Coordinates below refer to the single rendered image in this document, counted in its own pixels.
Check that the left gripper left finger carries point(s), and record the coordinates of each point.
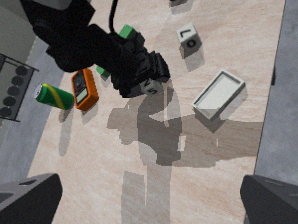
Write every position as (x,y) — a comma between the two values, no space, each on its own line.
(32,200)

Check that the orange digital multimeter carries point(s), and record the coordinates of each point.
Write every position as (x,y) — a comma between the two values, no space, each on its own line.
(84,89)

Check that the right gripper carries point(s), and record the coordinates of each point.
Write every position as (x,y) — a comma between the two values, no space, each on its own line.
(129,70)

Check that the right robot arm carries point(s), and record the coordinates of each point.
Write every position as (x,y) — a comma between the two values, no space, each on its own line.
(54,22)

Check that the green soda can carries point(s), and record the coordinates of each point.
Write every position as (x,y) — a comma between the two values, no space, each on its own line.
(53,96)

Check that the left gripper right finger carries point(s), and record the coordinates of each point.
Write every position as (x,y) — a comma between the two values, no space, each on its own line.
(269,201)

